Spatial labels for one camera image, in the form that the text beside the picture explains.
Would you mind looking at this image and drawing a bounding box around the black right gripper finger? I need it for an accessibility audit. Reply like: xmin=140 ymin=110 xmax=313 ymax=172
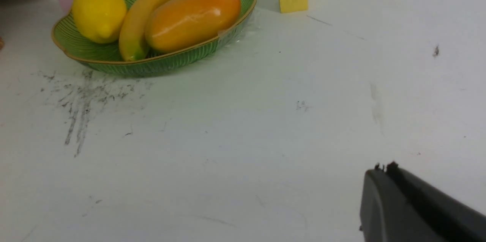
xmin=360 ymin=162 xmax=486 ymax=242

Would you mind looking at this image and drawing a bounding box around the orange yellow mango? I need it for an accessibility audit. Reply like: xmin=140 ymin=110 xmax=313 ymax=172
xmin=145 ymin=0 xmax=241 ymax=54

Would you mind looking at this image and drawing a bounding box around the yellow banana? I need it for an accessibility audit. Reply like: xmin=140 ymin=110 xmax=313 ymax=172
xmin=118 ymin=0 xmax=170 ymax=62

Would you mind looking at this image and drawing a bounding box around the yellow lemon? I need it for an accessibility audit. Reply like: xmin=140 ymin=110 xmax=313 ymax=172
xmin=71 ymin=0 xmax=127 ymax=44

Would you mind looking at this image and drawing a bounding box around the green glass leaf plate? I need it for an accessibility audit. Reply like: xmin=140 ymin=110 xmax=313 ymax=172
xmin=51 ymin=0 xmax=257 ymax=77

